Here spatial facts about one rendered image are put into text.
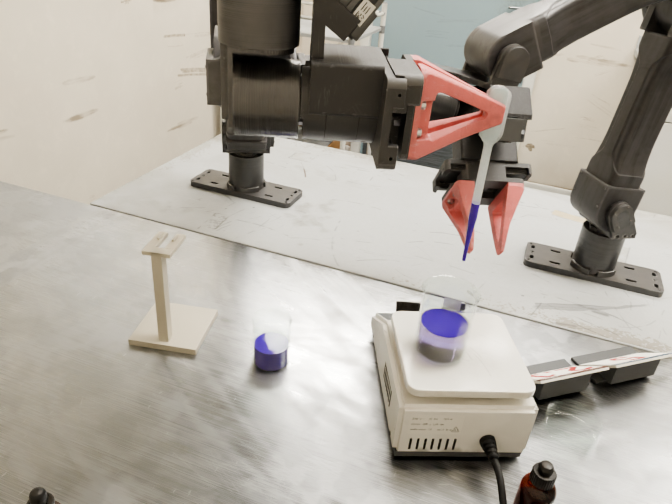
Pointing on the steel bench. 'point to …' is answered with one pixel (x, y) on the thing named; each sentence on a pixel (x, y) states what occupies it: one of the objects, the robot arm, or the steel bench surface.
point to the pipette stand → (193, 330)
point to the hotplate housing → (447, 414)
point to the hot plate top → (427, 375)
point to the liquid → (470, 227)
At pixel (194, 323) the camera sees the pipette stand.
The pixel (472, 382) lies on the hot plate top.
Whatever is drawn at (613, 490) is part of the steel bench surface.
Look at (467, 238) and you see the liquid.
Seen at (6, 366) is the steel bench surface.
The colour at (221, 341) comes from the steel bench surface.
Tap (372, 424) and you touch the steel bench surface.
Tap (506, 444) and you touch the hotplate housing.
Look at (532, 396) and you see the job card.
